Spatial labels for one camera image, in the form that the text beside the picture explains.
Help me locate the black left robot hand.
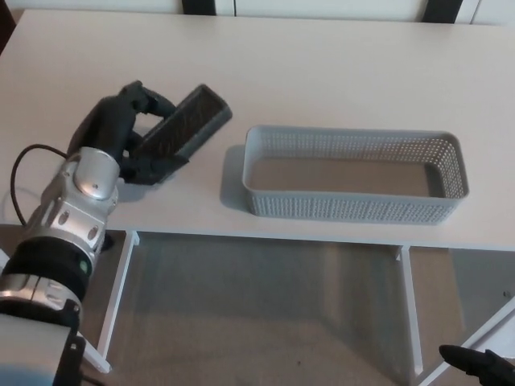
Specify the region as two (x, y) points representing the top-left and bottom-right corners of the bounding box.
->
(66, 80), (190, 187)

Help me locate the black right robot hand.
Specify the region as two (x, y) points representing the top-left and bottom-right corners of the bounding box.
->
(438, 344), (515, 386)

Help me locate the dark grey board eraser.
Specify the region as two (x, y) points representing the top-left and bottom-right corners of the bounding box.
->
(132, 83), (233, 162)

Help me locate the white desk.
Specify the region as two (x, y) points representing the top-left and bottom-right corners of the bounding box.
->
(0, 10), (515, 386)

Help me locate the dark brown panel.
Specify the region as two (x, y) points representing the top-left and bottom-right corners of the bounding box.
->
(0, 0), (17, 57)

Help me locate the grey perforated plastic basket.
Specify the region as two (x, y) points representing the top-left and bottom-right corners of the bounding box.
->
(241, 124), (471, 228)

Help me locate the white cabinet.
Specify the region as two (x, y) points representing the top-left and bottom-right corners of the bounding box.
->
(176, 0), (515, 27)

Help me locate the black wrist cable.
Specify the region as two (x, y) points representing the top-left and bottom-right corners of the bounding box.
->
(10, 144), (70, 224)

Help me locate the black cabinet handle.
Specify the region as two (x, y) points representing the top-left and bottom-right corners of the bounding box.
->
(421, 0), (464, 24)
(181, 0), (218, 16)

